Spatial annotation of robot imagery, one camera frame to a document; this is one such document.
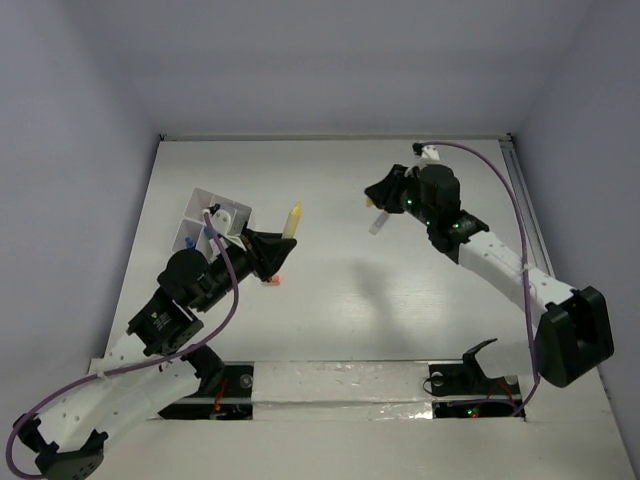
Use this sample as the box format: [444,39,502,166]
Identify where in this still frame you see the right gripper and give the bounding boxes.
[366,163,437,226]

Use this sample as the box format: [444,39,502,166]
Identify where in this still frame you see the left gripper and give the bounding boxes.
[198,225,298,311]

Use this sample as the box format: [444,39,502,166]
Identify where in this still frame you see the yellow glue tube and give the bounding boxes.
[282,201,302,239]

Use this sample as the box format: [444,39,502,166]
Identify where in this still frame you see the grey pencil shaped case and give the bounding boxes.
[369,211,390,235]

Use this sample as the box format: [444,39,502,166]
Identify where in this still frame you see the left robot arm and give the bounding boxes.
[5,229,297,479]

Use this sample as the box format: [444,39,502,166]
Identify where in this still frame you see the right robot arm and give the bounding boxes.
[364,164,614,388]

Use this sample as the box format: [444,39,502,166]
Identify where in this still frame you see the white divided organizer tray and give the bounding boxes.
[172,188,254,261]

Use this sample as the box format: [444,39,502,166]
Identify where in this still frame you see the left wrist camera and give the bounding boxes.
[203,201,251,239]

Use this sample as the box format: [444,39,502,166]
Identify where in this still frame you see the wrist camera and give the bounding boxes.
[203,201,251,239]
[412,142,441,169]

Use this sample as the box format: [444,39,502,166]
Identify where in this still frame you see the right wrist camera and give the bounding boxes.
[412,142,441,169]

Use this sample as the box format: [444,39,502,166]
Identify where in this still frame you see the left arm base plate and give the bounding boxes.
[158,363,254,421]

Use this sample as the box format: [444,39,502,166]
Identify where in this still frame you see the aluminium rail right side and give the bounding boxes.
[499,133,581,356]

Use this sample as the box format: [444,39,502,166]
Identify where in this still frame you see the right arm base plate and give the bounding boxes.
[422,338,525,419]

